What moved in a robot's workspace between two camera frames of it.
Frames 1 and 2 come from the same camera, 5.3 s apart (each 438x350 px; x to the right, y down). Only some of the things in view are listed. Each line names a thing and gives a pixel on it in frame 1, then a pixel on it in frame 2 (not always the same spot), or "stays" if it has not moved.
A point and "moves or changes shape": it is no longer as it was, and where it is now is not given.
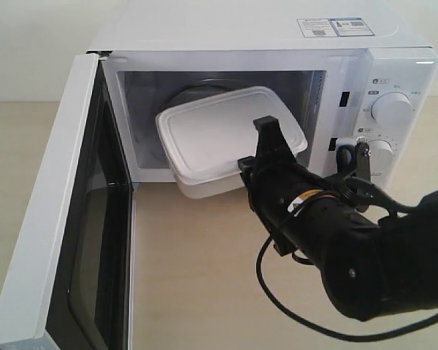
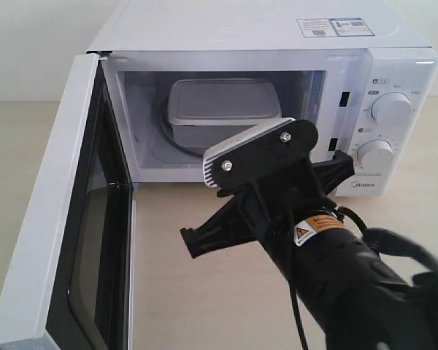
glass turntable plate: (191, 89) -> (165, 128)
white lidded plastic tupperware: (199, 143) moves or changes shape
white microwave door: (70, 285) stays
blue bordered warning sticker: (334, 27) stays
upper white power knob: (393, 111) stays
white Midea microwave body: (358, 68) stays
